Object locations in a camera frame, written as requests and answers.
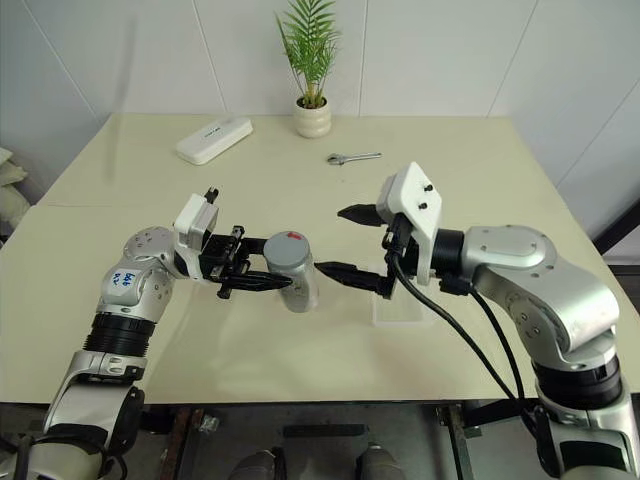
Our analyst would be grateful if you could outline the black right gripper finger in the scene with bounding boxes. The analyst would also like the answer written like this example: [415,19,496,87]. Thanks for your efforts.
[336,202,385,228]
[317,260,390,295]

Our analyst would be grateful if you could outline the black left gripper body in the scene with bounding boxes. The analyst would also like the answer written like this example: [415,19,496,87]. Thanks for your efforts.
[199,224,252,285]

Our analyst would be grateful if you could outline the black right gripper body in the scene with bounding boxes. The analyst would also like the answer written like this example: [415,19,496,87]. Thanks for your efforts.
[379,213,421,301]

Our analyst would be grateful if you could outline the grey jar lid red mark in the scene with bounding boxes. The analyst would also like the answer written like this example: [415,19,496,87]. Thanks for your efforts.
[263,230,313,267]

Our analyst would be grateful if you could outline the frosted silver jar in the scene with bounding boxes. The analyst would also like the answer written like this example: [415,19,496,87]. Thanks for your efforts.
[276,252,322,314]

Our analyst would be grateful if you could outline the clear plastic box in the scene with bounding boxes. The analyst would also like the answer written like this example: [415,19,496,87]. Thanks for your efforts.
[370,293,436,328]

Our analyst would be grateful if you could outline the silver adjustable wrench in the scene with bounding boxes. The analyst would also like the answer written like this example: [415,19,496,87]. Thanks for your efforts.
[327,151,383,168]

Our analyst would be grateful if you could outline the cream ribbed plant pot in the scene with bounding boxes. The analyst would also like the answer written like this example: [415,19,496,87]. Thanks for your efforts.
[292,95,333,139]

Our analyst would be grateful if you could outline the white rectangular case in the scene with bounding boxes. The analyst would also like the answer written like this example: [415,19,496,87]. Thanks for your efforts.
[175,116,254,166]

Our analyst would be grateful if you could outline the black flat bar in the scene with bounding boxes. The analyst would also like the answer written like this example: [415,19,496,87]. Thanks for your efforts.
[282,423,367,439]

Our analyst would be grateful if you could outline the green palm plant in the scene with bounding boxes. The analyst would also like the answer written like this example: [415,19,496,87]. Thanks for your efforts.
[274,0,343,109]

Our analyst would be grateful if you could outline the dark rounded shape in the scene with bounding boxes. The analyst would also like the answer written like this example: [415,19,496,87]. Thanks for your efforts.
[355,441,404,480]
[231,448,289,480]

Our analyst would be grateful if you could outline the black furniture piece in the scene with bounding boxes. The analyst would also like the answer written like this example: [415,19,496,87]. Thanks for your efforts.
[591,198,640,259]

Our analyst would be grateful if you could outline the beige cushion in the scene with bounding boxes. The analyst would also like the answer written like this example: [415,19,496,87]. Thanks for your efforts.
[0,146,32,229]

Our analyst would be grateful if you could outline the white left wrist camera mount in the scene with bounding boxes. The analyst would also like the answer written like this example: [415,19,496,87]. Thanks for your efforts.
[172,194,223,252]

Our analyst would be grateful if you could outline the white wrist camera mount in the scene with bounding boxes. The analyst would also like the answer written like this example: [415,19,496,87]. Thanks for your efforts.
[375,161,446,287]
[172,194,223,252]

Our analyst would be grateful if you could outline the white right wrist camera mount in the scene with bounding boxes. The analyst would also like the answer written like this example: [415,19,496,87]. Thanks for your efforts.
[375,161,446,287]

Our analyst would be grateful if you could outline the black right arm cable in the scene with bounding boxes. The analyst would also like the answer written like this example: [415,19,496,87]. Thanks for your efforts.
[439,274,529,404]
[383,219,524,404]

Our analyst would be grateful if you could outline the rusty metal frame bar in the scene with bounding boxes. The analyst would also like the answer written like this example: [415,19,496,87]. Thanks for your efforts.
[162,406,207,480]

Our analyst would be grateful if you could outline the grey metal frame leg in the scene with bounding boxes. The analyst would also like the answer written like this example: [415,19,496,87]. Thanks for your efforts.
[433,403,477,480]

